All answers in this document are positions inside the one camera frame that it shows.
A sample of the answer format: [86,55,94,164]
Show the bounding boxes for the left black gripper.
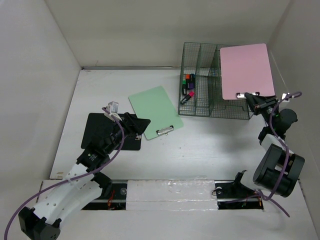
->
[105,112,150,155]

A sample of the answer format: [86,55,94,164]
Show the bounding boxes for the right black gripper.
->
[245,91,280,128]

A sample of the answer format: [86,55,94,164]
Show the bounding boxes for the green clipboard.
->
[128,86,184,140]

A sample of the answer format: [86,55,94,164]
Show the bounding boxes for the pink clipboard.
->
[220,43,275,100]

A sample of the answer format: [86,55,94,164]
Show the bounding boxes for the green highlighter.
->
[181,79,187,96]

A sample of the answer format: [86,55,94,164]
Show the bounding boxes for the purple highlighter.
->
[188,81,195,90]

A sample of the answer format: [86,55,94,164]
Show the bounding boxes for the orange highlighter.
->
[185,74,191,84]

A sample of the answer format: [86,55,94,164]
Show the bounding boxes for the blue highlighter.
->
[190,73,196,84]

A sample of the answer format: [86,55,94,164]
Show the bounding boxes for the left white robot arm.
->
[18,112,151,240]

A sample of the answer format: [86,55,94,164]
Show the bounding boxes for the black mat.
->
[80,112,142,151]

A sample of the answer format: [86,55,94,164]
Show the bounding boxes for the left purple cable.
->
[3,107,125,240]

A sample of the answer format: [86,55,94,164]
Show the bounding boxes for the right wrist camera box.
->
[279,93,292,103]

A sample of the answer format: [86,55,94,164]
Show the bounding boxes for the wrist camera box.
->
[279,93,292,103]
[102,101,120,121]

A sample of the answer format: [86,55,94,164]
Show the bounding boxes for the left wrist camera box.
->
[102,101,120,121]

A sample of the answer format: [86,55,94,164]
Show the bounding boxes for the green wire mesh organizer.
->
[178,42,254,120]

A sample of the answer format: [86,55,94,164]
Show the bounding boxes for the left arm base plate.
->
[82,181,128,211]

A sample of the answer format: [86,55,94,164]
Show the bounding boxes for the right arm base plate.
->
[212,182,264,210]

